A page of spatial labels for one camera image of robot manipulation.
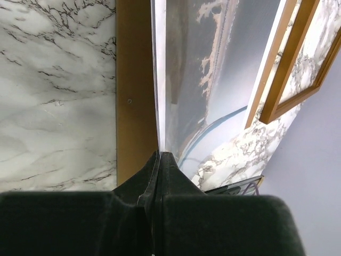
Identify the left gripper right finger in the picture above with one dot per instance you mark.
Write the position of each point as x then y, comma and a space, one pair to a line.
190, 222

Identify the brown frame backing board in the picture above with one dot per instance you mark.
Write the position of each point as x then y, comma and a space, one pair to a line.
135, 98

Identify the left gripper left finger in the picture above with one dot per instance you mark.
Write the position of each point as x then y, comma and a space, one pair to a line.
113, 222

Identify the landscape photo print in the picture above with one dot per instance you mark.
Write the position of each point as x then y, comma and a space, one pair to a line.
208, 56

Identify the wooden picture frame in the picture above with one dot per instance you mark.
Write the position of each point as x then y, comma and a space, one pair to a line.
303, 44

